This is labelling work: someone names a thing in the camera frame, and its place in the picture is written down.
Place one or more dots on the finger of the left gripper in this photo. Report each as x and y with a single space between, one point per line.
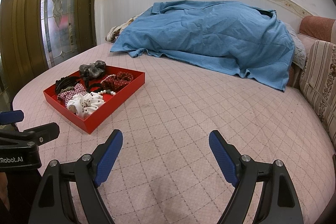
9 117
42 134

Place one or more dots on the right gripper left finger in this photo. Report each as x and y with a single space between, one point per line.
53 201

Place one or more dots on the white dotted scrunchie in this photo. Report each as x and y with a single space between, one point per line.
83 106

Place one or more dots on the leopard print hair clip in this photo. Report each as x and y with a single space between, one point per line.
69 88

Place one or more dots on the red white checked scrunchie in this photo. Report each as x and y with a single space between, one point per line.
67 96

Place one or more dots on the grey sheer scrunchie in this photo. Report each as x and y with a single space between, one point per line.
92 70

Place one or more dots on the red polka dot scrunchie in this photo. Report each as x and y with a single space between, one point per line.
115 82

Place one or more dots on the person's left hand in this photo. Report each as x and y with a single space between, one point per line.
4 190

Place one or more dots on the red shallow tray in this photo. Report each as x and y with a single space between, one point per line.
112 99

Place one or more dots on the brown glass panel door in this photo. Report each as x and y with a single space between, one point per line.
36 35

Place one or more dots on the pink quilted mattress cover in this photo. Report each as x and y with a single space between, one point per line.
166 172

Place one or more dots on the patterned cream blanket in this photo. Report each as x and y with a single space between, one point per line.
116 31

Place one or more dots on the striped beige pillow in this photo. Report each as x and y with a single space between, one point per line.
317 83

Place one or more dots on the blue cloth blanket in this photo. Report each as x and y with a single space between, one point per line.
223 36

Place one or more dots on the salmon pink cushion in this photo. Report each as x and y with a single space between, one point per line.
318 27

